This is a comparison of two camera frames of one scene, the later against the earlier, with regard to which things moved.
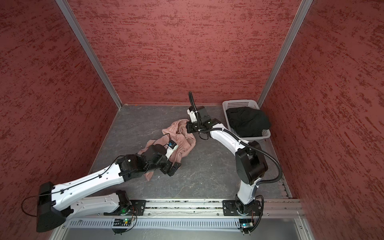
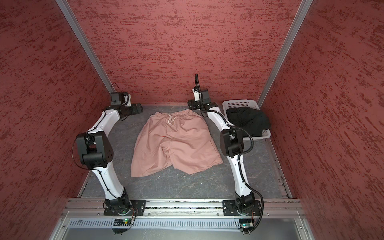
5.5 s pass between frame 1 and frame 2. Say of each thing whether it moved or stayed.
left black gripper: moved
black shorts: stayed
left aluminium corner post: stayed
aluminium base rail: stayed
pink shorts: moved
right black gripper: moved
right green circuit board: stayed
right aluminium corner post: stayed
